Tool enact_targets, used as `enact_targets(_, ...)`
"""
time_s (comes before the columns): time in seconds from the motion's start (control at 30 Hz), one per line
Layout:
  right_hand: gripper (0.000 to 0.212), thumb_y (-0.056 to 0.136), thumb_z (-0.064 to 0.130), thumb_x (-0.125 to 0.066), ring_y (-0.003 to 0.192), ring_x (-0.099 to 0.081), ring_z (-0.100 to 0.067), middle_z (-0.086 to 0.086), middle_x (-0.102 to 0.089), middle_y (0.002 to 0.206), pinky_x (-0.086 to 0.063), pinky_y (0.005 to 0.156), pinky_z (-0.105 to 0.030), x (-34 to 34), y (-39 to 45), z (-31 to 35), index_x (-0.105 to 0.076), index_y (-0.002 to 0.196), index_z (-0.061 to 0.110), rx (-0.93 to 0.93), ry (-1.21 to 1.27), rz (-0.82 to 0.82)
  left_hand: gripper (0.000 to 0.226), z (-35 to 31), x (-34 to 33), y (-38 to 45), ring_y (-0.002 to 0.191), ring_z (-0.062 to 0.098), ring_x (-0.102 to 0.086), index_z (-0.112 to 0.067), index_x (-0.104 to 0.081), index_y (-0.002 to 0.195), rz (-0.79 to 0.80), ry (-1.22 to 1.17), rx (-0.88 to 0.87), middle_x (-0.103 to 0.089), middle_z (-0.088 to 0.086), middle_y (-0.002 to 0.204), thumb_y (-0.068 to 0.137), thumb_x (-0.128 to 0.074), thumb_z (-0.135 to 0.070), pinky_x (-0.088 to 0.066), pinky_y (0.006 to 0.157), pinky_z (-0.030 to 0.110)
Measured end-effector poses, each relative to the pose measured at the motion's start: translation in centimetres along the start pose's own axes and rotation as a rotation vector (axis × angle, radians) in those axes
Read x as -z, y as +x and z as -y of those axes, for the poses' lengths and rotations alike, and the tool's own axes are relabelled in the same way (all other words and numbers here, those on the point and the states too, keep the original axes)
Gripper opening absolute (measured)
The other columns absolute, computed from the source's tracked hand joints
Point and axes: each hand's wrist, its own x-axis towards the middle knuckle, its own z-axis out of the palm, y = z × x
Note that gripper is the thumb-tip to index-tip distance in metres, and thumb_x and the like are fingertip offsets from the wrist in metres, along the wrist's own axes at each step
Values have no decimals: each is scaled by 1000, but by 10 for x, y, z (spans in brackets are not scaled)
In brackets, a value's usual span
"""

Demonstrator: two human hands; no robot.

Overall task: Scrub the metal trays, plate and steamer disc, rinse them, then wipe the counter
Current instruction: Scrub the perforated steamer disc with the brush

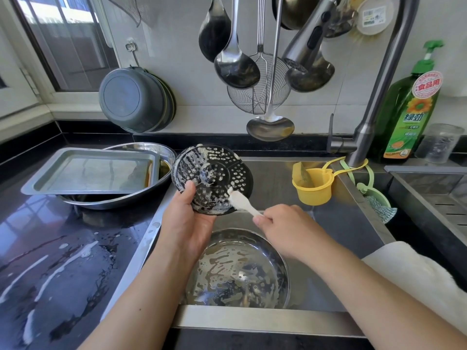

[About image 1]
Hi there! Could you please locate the person's right hand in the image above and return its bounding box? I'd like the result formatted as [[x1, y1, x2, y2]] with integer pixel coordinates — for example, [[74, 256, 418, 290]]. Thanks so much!
[[252, 204, 333, 263]]

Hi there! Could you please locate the person's left hand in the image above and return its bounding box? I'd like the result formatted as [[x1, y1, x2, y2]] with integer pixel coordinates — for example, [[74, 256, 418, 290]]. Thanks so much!
[[160, 180, 217, 265]]

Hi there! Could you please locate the white cleaning brush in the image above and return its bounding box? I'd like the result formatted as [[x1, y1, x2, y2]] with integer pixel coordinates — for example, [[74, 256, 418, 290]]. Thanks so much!
[[228, 189, 265, 218]]

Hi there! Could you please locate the black round steamer rack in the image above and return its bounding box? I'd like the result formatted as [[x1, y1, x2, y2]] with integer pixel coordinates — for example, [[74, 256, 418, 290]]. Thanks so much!
[[171, 144, 255, 216]]

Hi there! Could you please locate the round steel pan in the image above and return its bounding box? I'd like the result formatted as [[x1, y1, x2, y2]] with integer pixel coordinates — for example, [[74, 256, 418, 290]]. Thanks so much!
[[184, 228, 290, 309]]

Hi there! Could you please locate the person's left forearm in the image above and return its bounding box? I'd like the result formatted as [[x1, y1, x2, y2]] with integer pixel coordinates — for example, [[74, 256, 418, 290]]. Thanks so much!
[[79, 247, 204, 350]]

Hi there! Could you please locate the person's right forearm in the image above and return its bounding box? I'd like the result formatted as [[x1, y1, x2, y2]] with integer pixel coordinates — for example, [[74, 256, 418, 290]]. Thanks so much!
[[306, 240, 467, 350]]

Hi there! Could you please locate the yellow hanging sink cup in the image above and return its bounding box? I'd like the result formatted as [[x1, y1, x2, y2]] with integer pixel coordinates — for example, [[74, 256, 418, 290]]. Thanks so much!
[[291, 158, 369, 207]]

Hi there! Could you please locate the stainless steel sink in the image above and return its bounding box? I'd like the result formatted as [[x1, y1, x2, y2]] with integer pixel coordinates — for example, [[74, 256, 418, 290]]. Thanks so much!
[[101, 155, 396, 338]]

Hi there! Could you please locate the round steel basin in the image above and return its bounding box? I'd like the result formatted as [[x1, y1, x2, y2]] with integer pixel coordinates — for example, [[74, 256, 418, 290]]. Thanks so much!
[[60, 142, 178, 210]]

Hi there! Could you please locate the green hanging sponge holder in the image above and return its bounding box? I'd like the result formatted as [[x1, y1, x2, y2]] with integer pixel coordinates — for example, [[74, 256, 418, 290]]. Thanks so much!
[[340, 161, 398, 225]]

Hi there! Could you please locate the rectangular steel tray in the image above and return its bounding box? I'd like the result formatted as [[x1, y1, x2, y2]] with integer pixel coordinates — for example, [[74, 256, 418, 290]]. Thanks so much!
[[20, 147, 162, 197]]

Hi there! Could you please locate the dark green hanging basin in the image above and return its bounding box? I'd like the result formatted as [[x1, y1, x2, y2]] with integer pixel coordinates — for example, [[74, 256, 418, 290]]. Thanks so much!
[[159, 74, 178, 130]]

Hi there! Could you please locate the grey hanging basin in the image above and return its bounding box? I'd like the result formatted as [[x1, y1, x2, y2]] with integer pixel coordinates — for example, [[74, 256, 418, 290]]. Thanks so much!
[[98, 67, 170, 134]]

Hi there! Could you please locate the white dish rag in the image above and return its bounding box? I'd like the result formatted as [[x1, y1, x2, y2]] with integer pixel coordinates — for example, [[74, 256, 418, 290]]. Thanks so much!
[[362, 240, 467, 336]]

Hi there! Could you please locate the green dish soap bottle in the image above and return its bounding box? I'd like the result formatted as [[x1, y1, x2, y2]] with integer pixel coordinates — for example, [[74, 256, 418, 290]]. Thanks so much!
[[374, 40, 445, 162]]

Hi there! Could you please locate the steel soup ladle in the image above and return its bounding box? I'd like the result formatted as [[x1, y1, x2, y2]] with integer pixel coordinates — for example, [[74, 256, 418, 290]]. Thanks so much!
[[214, 0, 261, 89]]

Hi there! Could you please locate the clear plastic cup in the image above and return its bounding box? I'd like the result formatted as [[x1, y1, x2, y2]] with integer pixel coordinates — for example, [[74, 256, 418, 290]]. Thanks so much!
[[414, 123, 465, 165]]

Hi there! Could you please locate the steel gooseneck faucet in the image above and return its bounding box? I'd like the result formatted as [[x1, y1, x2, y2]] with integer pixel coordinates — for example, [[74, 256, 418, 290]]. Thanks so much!
[[282, 0, 421, 168]]

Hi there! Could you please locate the hanging steel ladles and skimmer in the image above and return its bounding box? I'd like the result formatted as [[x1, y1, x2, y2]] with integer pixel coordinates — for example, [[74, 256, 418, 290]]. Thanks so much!
[[198, 0, 233, 63]]

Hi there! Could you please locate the white hanging cloth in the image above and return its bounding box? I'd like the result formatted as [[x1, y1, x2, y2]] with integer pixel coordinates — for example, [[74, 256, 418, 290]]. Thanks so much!
[[98, 0, 162, 28]]

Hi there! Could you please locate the white dish brush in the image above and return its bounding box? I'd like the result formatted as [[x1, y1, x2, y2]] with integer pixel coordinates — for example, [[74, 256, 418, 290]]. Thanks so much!
[[356, 0, 397, 37]]

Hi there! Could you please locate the yellow-handled steel ladle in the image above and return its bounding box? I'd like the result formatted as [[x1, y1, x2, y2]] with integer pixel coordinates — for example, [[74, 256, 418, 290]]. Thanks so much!
[[246, 0, 296, 143]]

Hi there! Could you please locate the wire mesh skimmer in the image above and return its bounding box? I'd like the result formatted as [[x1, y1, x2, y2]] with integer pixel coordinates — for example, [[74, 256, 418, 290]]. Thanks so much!
[[226, 0, 293, 116]]

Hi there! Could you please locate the steel wall hook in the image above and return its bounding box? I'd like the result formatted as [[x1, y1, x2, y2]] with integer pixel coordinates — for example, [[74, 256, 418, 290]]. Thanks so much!
[[124, 40, 142, 70]]

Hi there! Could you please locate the orange-handled brass ladle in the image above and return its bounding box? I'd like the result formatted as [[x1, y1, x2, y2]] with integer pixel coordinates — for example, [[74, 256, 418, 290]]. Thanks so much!
[[271, 0, 322, 31]]

